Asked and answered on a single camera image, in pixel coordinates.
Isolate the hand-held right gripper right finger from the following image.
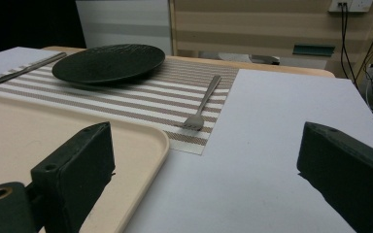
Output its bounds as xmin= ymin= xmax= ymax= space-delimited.
xmin=296 ymin=121 xmax=373 ymax=233

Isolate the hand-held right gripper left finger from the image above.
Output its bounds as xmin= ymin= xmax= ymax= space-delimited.
xmin=29 ymin=120 xmax=117 ymax=233

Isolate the beige plastic tray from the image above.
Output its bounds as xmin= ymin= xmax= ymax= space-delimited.
xmin=0 ymin=93 xmax=171 ymax=233

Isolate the silver metal knife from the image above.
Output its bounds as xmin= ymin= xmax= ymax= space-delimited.
xmin=0 ymin=51 xmax=68 ymax=92

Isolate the black textured plate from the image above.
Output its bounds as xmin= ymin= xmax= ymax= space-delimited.
xmin=51 ymin=43 xmax=166 ymax=85

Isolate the silver metal fork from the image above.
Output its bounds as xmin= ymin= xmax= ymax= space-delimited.
xmin=183 ymin=75 xmax=222 ymax=132

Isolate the striped woven placemat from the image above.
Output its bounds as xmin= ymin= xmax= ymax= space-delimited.
xmin=0 ymin=56 xmax=241 ymax=155

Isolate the teal green box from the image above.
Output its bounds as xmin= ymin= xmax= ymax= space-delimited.
xmin=292 ymin=43 xmax=336 ymax=57

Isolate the grey metal object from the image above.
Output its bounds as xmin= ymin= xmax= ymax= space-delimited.
xmin=220 ymin=52 xmax=281 ymax=66

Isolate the black power cable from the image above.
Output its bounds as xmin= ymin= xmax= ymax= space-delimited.
xmin=339 ymin=2 xmax=360 ymax=90

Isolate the white wall socket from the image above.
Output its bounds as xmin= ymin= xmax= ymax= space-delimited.
xmin=328 ymin=0 xmax=373 ymax=14

